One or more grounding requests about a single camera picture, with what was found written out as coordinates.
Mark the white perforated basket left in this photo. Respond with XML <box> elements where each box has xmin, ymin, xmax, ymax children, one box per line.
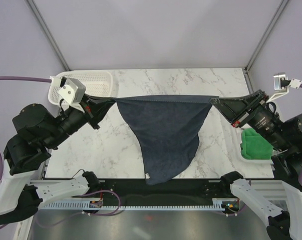
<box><xmin>48</xmin><ymin>70</ymin><xmax>118</xmax><ymax>110</ymax></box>

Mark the green towel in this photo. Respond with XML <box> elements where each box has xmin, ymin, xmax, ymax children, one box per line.
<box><xmin>240</xmin><ymin>128</ymin><xmax>273</xmax><ymax>161</ymax></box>

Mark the white perforated basket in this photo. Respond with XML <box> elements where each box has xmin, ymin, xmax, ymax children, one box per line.
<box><xmin>48</xmin><ymin>70</ymin><xmax>118</xmax><ymax>110</ymax></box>
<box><xmin>237</xmin><ymin>124</ymin><xmax>271</xmax><ymax>164</ymax></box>

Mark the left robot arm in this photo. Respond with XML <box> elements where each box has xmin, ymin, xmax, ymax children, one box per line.
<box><xmin>0</xmin><ymin>95</ymin><xmax>115</xmax><ymax>226</ymax></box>

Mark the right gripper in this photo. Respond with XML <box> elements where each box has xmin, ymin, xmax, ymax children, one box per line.
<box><xmin>211</xmin><ymin>87</ymin><xmax>293</xmax><ymax>150</ymax></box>

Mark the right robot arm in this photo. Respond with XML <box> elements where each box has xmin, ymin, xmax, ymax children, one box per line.
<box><xmin>210</xmin><ymin>90</ymin><xmax>302</xmax><ymax>240</ymax></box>

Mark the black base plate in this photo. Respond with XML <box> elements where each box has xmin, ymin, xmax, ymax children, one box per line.
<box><xmin>99</xmin><ymin>178</ymin><xmax>236</xmax><ymax>205</ymax></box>

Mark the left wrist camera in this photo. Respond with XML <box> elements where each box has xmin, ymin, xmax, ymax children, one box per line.
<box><xmin>58</xmin><ymin>78</ymin><xmax>86</xmax><ymax>105</ymax></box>

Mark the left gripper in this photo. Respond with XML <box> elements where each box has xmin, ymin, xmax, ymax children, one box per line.
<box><xmin>47</xmin><ymin>92</ymin><xmax>118</xmax><ymax>149</ymax></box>

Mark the white cable duct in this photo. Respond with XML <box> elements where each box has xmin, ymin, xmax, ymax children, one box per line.
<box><xmin>43</xmin><ymin>198</ymin><xmax>237</xmax><ymax>211</ymax></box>

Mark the left aluminium frame post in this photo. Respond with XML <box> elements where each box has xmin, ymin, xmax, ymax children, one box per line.
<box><xmin>25</xmin><ymin>0</ymin><xmax>71</xmax><ymax>71</ymax></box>

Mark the right aluminium frame post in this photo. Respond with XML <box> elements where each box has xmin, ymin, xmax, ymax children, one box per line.
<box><xmin>243</xmin><ymin>0</ymin><xmax>290</xmax><ymax>74</ymax></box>

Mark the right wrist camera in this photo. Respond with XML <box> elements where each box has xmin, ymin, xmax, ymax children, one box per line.
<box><xmin>267</xmin><ymin>72</ymin><xmax>302</xmax><ymax>102</ymax></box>

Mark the dark blue towel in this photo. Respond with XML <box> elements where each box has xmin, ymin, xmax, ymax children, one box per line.
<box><xmin>116</xmin><ymin>95</ymin><xmax>212</xmax><ymax>186</ymax></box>

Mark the white perforated basket right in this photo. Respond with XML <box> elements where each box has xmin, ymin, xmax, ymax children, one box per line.
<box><xmin>237</xmin><ymin>124</ymin><xmax>271</xmax><ymax>164</ymax></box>

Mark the aluminium frame post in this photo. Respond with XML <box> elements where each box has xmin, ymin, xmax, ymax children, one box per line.
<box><xmin>25</xmin><ymin>0</ymin><xmax>71</xmax><ymax>71</ymax></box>
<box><xmin>243</xmin><ymin>0</ymin><xmax>290</xmax><ymax>74</ymax></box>

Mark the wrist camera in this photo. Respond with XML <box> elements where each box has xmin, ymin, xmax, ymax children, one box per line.
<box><xmin>267</xmin><ymin>72</ymin><xmax>302</xmax><ymax>102</ymax></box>
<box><xmin>58</xmin><ymin>78</ymin><xmax>86</xmax><ymax>105</ymax></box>

